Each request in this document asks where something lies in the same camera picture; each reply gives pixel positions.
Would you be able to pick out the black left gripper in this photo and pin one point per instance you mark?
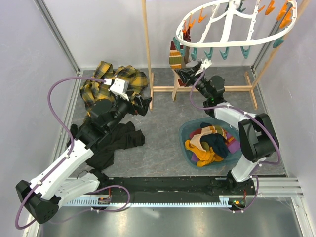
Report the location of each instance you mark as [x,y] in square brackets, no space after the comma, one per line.
[144,103]

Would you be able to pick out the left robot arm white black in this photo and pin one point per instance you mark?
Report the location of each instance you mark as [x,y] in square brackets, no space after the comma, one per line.
[91,150]

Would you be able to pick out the white oval clip hanger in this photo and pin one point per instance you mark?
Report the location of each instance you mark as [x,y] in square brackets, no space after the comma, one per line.
[265,22]

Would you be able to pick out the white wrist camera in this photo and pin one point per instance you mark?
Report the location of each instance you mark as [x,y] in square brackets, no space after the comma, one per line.
[118,87]
[203,65]

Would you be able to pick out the wooden clothes rack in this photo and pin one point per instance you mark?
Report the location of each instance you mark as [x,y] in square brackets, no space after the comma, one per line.
[148,44]

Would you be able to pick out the yellow plaid shirt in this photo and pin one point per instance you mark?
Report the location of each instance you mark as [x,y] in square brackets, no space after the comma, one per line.
[92,91]

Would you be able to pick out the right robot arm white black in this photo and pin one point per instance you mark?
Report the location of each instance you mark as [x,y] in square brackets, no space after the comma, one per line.
[257,136]

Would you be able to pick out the aluminium corner post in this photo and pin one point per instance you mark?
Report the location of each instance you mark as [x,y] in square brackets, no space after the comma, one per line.
[57,34]

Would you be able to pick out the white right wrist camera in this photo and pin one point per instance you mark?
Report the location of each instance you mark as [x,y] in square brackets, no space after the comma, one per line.
[203,65]

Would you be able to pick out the navy blue sock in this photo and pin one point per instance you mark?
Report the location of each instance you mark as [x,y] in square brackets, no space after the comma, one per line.
[205,124]
[219,146]

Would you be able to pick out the beige maroon white-striped sock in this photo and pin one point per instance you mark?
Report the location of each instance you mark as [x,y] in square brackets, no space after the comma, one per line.
[177,81]
[175,58]

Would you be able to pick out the maroon beige striped sock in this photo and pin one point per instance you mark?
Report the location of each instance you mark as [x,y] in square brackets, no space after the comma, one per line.
[196,135]
[214,130]

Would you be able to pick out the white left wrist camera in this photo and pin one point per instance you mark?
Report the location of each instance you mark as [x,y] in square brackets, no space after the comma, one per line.
[118,87]

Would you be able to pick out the black garment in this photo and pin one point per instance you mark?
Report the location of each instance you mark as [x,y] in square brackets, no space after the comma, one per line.
[104,143]

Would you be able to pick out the white slotted cable duct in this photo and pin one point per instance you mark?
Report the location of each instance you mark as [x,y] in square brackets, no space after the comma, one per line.
[223,202]

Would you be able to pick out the maroon purple striped sock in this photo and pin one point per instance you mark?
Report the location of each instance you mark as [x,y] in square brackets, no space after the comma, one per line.
[232,144]
[194,158]

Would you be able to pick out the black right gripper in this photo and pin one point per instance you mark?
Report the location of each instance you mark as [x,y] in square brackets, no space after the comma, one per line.
[185,77]

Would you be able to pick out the mustard yellow sock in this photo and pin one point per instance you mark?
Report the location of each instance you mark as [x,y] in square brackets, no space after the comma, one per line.
[192,148]
[207,157]

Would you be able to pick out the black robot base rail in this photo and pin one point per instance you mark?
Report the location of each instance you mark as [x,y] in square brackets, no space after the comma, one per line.
[174,188]

